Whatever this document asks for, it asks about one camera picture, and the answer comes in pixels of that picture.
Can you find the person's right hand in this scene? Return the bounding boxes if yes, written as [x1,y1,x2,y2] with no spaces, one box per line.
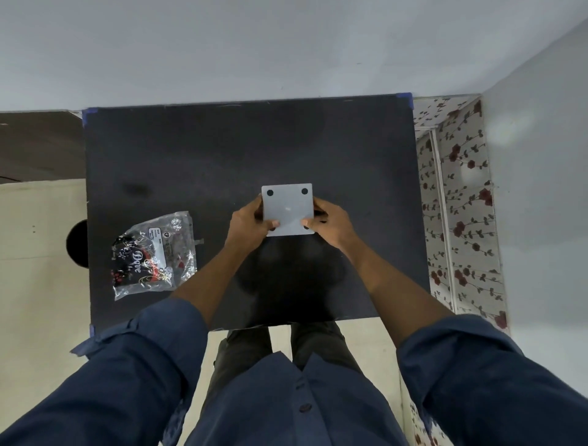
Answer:
[301,197,362,253]

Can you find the grey square plate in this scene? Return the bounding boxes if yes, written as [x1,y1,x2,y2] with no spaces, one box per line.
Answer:
[261,183,316,237]

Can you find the dark brown wooden panel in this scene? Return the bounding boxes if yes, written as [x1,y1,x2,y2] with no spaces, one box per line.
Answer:
[0,110,86,185]

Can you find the dark blue shirt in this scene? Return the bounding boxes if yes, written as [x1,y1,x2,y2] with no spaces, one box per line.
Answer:
[0,298,588,446]

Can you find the black round object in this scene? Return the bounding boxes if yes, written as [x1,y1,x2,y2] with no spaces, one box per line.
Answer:
[66,219,89,269]

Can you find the person's left forearm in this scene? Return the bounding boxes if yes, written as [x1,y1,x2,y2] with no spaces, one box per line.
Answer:
[171,243,259,330]

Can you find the person's left hand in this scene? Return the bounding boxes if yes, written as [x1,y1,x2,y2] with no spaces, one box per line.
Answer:
[224,195,280,254]

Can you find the floral patterned panel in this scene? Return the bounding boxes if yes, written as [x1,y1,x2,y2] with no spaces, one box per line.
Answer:
[413,95,510,332]

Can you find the clear plastic printed packet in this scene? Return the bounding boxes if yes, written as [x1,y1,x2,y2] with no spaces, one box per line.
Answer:
[111,211,205,301]

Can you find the dark trousers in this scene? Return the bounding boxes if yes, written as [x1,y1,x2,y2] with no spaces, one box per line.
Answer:
[200,321,364,416]

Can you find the person's right forearm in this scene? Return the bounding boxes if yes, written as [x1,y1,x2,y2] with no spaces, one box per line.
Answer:
[342,237,456,348]

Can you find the black table mat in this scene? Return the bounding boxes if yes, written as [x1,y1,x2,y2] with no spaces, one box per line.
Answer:
[82,93,431,332]

